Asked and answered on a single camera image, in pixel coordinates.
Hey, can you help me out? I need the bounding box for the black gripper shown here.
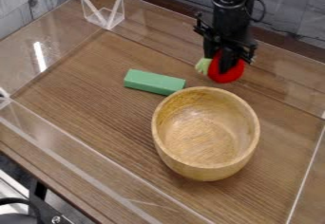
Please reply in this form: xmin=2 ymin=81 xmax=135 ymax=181
xmin=192 ymin=0 xmax=258 ymax=74

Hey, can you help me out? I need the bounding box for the red plush fruit green stem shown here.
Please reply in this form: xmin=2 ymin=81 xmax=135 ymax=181
xmin=194 ymin=51 xmax=244 ymax=84

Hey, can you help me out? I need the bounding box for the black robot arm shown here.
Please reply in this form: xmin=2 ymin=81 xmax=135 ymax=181
xmin=192 ymin=0 xmax=264 ymax=75

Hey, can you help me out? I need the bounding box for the green foam block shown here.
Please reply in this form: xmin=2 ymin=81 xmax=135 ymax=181
xmin=123 ymin=69 xmax=186 ymax=96

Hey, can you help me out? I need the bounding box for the wooden bowl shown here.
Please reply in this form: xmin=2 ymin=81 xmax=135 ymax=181
xmin=151 ymin=86 xmax=260 ymax=181

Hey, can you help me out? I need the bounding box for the clear acrylic corner bracket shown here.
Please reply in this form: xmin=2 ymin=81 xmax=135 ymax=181
xmin=80 ymin=0 xmax=124 ymax=30

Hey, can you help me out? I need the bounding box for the clear acrylic enclosure wall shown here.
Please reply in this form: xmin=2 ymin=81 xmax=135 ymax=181
xmin=0 ymin=0 xmax=325 ymax=224

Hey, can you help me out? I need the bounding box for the black metal table frame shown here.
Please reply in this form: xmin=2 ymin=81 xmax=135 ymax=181
xmin=29 ymin=179 xmax=79 ymax=224

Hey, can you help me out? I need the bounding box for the black cable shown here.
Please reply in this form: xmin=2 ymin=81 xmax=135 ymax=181
xmin=0 ymin=196 xmax=42 ymax=224

